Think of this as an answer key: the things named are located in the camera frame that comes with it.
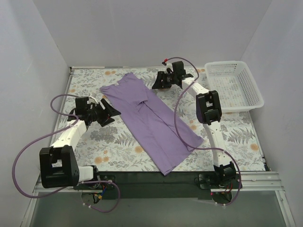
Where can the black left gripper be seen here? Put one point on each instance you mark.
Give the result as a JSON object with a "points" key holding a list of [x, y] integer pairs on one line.
{"points": [[104, 115]]}

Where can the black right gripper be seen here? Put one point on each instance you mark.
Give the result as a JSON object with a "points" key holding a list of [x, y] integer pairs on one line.
{"points": [[165, 80]]}

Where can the purple t shirt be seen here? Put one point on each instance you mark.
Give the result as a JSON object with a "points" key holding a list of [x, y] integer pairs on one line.
{"points": [[166, 140]]}

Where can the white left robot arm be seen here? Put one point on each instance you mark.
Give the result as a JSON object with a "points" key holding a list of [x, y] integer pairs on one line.
{"points": [[58, 163]]}

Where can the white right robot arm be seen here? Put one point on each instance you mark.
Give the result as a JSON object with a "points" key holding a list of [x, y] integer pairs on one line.
{"points": [[208, 112]]}

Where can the white plastic basket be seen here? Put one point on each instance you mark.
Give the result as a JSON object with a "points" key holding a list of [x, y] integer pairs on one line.
{"points": [[235, 84]]}

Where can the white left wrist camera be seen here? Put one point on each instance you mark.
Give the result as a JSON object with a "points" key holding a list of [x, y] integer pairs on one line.
{"points": [[92, 100]]}

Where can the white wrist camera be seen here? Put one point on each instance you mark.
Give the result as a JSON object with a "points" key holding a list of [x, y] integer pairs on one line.
{"points": [[167, 67], [92, 100]]}

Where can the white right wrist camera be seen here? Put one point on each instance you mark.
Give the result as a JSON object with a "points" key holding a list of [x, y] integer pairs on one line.
{"points": [[167, 67]]}

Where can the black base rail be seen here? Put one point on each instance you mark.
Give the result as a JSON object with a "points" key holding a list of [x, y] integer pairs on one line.
{"points": [[154, 185]]}

